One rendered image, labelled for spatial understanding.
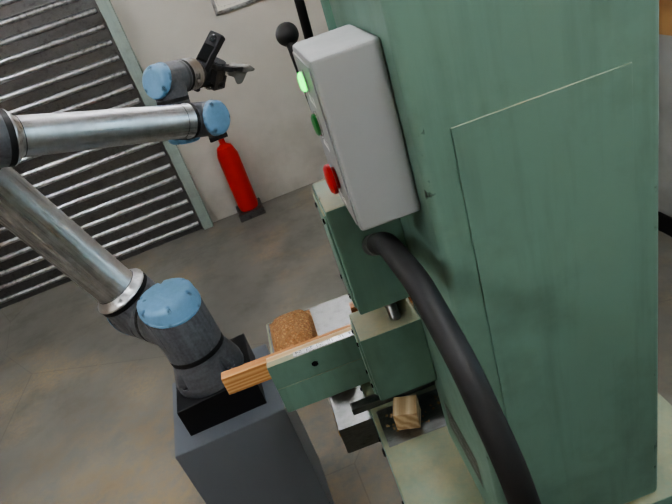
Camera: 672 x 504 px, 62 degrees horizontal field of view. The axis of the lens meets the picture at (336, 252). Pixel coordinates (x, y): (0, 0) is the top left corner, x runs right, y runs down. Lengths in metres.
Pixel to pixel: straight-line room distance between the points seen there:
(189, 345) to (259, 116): 2.63
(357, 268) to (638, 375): 0.34
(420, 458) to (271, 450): 0.69
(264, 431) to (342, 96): 1.19
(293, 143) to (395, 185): 3.49
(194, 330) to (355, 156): 1.01
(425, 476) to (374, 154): 0.60
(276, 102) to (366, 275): 3.28
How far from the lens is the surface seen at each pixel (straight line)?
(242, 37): 3.81
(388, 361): 0.81
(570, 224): 0.56
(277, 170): 4.02
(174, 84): 1.64
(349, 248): 0.65
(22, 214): 1.44
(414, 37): 0.45
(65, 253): 1.48
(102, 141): 1.39
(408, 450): 1.00
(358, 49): 0.47
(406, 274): 0.49
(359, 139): 0.48
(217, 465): 1.61
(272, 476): 1.67
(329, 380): 1.04
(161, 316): 1.41
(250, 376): 1.05
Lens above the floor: 1.57
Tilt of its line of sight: 30 degrees down
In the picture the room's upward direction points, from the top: 19 degrees counter-clockwise
